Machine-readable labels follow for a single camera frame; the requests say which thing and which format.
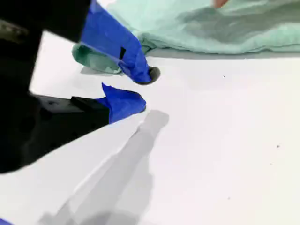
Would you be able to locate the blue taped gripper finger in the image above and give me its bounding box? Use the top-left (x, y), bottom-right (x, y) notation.
top-left (35, 82), bottom-right (147, 160)
top-left (43, 0), bottom-right (161, 86)

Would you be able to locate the pale green T-shirt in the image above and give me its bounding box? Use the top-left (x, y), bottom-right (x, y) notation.
top-left (71, 0), bottom-right (300, 76)

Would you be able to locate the person's hand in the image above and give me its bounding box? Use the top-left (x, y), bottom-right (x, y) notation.
top-left (214, 0), bottom-right (230, 9)

